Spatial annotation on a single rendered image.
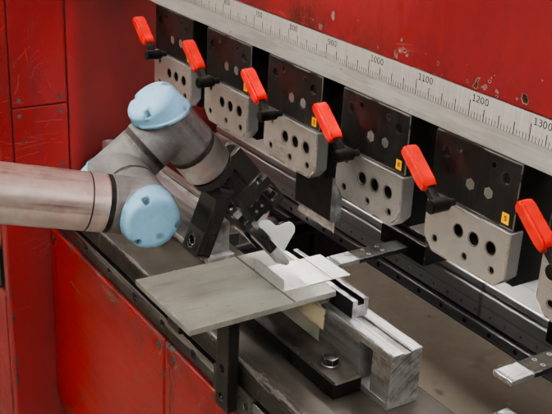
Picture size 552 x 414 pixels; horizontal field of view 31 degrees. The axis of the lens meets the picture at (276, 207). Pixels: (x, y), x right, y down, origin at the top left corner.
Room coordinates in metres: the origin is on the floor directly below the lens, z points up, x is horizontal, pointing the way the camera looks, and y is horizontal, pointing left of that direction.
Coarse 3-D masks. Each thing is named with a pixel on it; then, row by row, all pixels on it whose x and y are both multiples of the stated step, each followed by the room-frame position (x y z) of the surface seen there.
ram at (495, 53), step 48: (240, 0) 1.60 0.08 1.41; (288, 0) 1.48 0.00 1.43; (336, 0) 1.38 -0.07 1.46; (384, 0) 1.29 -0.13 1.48; (432, 0) 1.22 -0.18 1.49; (480, 0) 1.15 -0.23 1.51; (528, 0) 1.09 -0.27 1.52; (288, 48) 1.48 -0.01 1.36; (384, 48) 1.29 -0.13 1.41; (432, 48) 1.21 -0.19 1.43; (480, 48) 1.14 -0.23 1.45; (528, 48) 1.08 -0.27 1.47; (384, 96) 1.28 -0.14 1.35; (528, 96) 1.07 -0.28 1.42; (480, 144) 1.13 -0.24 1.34; (528, 144) 1.06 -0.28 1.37
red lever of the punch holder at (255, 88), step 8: (248, 72) 1.51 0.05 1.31; (248, 80) 1.50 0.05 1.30; (256, 80) 1.50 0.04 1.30; (248, 88) 1.49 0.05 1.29; (256, 88) 1.49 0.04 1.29; (256, 96) 1.48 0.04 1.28; (264, 96) 1.48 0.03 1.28; (264, 104) 1.47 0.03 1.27; (264, 112) 1.46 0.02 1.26; (272, 112) 1.46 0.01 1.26; (280, 112) 1.47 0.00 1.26; (264, 120) 1.45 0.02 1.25
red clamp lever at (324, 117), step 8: (320, 104) 1.34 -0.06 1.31; (328, 104) 1.35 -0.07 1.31; (320, 112) 1.33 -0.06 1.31; (328, 112) 1.34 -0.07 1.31; (320, 120) 1.33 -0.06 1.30; (328, 120) 1.33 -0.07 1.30; (328, 128) 1.32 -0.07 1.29; (336, 128) 1.32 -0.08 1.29; (328, 136) 1.31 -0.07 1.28; (336, 136) 1.31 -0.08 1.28; (336, 144) 1.30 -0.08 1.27; (336, 152) 1.29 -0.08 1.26; (344, 152) 1.29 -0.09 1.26; (352, 152) 1.30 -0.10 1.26; (336, 160) 1.29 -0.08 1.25; (344, 160) 1.29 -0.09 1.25
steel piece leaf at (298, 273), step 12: (276, 264) 1.45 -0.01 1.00; (288, 264) 1.45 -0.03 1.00; (300, 264) 1.46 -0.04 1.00; (312, 264) 1.46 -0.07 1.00; (264, 276) 1.40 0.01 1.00; (276, 276) 1.38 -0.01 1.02; (288, 276) 1.41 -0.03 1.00; (300, 276) 1.42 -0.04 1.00; (312, 276) 1.42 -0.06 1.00; (324, 276) 1.42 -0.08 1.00; (288, 288) 1.37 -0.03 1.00
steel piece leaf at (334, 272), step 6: (306, 258) 1.48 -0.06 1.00; (312, 258) 1.48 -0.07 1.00; (318, 258) 1.49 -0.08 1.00; (324, 258) 1.49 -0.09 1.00; (318, 264) 1.46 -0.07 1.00; (324, 264) 1.46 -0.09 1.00; (330, 264) 1.46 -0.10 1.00; (324, 270) 1.44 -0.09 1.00; (330, 270) 1.44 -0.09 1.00; (336, 270) 1.44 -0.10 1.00; (342, 270) 1.44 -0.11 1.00; (330, 276) 1.42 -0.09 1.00; (336, 276) 1.42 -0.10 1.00; (342, 276) 1.42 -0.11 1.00
